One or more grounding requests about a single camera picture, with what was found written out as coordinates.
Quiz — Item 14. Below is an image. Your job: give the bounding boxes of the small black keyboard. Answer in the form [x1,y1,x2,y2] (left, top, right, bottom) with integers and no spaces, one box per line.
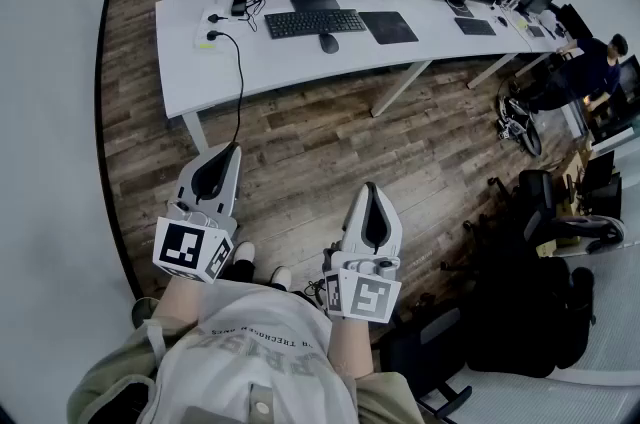
[453,17,497,37]

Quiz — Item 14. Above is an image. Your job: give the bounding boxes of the black power cable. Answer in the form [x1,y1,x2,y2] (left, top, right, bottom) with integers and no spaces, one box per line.
[217,30,246,148]

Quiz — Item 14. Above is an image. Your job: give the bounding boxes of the person's white shoe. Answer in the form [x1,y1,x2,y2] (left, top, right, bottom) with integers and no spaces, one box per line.
[271,265,293,291]
[232,240,256,271]

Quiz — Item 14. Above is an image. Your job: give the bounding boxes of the person's white t-shirt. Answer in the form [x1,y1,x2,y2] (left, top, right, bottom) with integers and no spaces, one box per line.
[149,279,361,424]

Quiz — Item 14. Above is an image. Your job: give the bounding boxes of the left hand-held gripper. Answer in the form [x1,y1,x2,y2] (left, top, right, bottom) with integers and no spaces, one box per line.
[152,144,243,284]

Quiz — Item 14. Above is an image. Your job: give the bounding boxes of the black bicycle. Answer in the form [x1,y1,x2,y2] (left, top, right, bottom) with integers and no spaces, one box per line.
[496,94,544,158]

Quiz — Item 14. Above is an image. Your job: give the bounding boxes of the black office chair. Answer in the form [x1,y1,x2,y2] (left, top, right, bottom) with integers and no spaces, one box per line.
[487,169,626,258]
[379,256,596,418]

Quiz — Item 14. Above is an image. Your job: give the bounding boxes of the person's right white shoe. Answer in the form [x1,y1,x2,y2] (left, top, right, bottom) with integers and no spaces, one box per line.
[271,265,293,291]

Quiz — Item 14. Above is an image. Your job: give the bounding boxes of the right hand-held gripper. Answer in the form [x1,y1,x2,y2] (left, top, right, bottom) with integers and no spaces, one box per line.
[322,182,404,324]

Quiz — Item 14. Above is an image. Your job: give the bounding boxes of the black computer keyboard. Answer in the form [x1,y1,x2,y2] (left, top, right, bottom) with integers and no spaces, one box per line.
[263,8,369,41]

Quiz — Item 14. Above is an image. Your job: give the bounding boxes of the person's left white shoe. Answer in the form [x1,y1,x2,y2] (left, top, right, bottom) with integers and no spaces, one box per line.
[232,240,256,271]

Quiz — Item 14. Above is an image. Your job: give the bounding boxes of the white power strip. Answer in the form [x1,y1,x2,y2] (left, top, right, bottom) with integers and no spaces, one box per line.
[193,5,227,54]

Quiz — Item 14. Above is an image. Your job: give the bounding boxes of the black mouse pad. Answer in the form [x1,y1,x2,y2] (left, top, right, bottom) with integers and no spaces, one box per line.
[358,10,420,46]

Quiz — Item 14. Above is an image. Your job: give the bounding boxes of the brown cardboard boxes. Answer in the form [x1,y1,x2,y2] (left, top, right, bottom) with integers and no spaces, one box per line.
[537,146,596,258]

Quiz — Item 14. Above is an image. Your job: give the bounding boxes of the person's right forearm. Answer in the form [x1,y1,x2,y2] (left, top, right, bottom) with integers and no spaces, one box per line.
[327,315,376,381]

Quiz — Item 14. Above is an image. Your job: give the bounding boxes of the person's left forearm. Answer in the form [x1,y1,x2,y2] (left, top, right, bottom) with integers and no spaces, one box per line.
[154,275,207,338]

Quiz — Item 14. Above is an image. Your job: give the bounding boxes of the tangled black cables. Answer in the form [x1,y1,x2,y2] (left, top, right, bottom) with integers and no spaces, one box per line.
[229,0,281,33]

